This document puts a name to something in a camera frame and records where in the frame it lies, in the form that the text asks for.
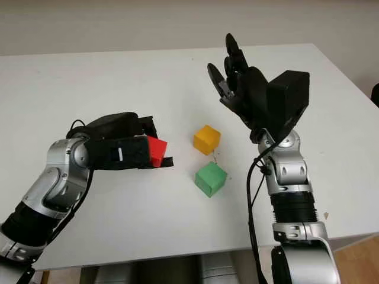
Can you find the white table frame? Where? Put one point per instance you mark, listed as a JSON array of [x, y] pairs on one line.
[[355, 239]]

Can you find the red cube block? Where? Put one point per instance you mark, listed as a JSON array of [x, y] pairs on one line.
[[157, 149]]

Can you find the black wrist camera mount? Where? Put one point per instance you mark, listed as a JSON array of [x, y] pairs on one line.
[[130, 154], [290, 97]]

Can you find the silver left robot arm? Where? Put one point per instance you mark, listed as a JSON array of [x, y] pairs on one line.
[[56, 183]]

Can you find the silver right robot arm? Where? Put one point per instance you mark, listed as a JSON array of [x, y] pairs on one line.
[[290, 171]]

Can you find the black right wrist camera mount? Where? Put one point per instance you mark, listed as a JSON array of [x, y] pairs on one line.
[[290, 97]]

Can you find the grey robot lower body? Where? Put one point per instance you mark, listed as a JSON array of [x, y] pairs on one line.
[[165, 269]]

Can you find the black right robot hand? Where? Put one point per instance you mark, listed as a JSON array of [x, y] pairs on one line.
[[251, 97]]

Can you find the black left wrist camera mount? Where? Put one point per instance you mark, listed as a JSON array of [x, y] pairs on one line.
[[130, 154]]

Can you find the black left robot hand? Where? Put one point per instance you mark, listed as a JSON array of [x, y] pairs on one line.
[[115, 124]]

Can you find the green cube block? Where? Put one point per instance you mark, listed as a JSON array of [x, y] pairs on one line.
[[210, 177]]

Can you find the dark round background object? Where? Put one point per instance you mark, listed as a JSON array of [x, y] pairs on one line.
[[375, 94]]

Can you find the black tape strip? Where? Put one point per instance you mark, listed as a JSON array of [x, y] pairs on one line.
[[168, 162]]

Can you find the yellow cube block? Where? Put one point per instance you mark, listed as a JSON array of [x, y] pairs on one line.
[[206, 139]]

